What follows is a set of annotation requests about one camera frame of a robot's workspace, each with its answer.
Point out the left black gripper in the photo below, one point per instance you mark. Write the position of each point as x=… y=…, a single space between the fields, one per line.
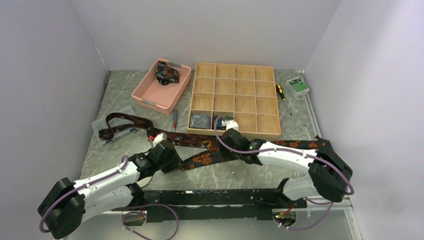
x=176 y=161

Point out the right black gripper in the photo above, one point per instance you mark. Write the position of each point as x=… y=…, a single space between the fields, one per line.
x=223 y=152

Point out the red patterned dark tie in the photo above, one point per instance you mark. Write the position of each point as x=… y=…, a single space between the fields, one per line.
x=177 y=138

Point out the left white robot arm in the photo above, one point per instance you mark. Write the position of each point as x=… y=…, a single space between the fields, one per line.
x=70 y=203

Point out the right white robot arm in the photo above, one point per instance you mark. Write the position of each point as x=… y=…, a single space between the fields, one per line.
x=325 y=173

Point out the white tape roll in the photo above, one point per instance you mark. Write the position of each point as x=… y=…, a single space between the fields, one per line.
x=145 y=181

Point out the rolled grey-blue tie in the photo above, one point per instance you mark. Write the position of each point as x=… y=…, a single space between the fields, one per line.
x=200 y=121

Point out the red blue screwdriver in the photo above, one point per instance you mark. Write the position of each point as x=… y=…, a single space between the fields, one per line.
x=175 y=119

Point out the wooden compartment tray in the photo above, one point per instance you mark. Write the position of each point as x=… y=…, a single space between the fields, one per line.
x=245 y=92

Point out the yellow black screwdriver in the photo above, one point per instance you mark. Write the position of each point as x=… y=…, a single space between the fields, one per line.
x=280 y=92

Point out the pink plastic basket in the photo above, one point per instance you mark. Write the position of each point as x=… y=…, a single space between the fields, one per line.
x=162 y=98

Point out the green white small box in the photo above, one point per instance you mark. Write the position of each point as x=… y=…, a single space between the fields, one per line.
x=297 y=86

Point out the crumpled floral tie in basket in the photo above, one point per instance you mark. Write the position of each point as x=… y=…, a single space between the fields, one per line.
x=166 y=75

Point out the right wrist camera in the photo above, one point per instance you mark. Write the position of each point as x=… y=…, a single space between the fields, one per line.
x=229 y=124

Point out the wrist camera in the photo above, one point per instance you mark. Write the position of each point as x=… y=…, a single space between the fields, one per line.
x=154 y=140
x=229 y=124

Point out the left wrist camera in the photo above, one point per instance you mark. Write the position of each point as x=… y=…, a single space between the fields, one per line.
x=154 y=140

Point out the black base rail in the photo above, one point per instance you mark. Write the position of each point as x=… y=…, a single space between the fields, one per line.
x=256 y=203

